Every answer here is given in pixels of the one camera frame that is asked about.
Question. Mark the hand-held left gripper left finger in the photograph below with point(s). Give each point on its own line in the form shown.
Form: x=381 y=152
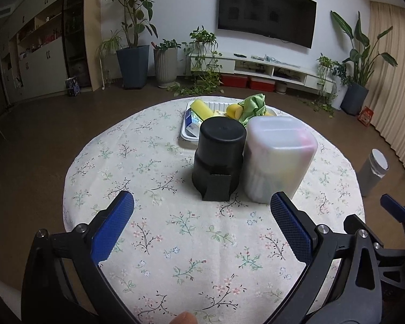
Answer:
x=111 y=226

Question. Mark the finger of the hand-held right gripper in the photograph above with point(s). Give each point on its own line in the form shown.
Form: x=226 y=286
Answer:
x=393 y=204
x=361 y=222

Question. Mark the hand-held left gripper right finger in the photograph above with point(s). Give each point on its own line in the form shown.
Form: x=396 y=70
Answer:
x=290 y=229

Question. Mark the white plastic tray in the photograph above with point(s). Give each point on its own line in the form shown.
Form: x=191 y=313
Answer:
x=189 y=137

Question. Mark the green cloth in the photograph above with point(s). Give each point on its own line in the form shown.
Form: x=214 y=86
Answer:
x=254 y=106

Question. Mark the small yellow sponge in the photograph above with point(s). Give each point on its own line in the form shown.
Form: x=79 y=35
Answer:
x=234 y=109

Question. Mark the large yellow rectangular sponge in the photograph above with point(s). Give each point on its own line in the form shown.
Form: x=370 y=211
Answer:
x=204 y=108

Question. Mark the person's left hand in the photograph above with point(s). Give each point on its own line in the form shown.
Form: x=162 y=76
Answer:
x=185 y=319

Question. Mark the grey trash bin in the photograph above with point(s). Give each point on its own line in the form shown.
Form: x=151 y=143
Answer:
x=371 y=172

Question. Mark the floral white tablecloth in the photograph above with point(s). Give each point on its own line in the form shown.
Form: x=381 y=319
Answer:
x=155 y=243

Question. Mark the translucent white container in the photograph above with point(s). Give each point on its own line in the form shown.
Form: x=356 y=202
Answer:
x=276 y=162

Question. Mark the red paper bag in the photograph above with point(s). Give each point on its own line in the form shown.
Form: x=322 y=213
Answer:
x=366 y=116

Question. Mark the black cylindrical container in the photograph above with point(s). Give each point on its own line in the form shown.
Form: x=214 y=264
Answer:
x=219 y=155

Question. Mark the dark grey plant pot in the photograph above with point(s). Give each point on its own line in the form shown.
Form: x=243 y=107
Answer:
x=354 y=99

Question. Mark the beige curtain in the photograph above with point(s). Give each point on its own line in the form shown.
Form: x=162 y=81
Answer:
x=398 y=91

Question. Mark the small white pot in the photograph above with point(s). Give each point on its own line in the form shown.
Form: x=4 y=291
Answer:
x=280 y=87

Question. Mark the trailing plant on console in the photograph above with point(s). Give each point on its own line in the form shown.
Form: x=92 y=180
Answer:
x=327 y=74

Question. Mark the red storage box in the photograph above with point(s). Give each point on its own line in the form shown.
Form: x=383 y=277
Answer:
x=234 y=81
x=261 y=83

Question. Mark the large broad-leaf plant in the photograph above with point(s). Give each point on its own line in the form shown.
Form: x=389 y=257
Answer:
x=361 y=50

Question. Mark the dark blue plant pot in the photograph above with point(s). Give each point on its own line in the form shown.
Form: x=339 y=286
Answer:
x=132 y=67

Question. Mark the white television console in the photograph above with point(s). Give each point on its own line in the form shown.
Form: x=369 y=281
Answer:
x=290 y=67

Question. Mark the white fluted plant pot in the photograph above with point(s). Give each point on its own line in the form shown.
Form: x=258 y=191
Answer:
x=165 y=69

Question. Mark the thin plant on white stand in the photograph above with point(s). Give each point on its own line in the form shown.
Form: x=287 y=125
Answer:
x=109 y=45

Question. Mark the small plant in fluted pot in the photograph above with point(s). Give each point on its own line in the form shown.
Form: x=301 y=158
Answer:
x=167 y=44

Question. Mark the trailing green plant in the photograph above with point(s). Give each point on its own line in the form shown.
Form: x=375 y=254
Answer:
x=204 y=57

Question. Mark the dark tall shelf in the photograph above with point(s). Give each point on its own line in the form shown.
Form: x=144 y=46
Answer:
x=76 y=30

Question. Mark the tall leafy plant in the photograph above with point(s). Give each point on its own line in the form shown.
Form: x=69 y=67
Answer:
x=131 y=3

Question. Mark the white wall cabinet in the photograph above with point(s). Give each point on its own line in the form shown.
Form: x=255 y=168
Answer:
x=37 y=47

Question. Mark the wall-mounted black television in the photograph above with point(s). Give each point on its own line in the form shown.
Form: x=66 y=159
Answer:
x=266 y=10

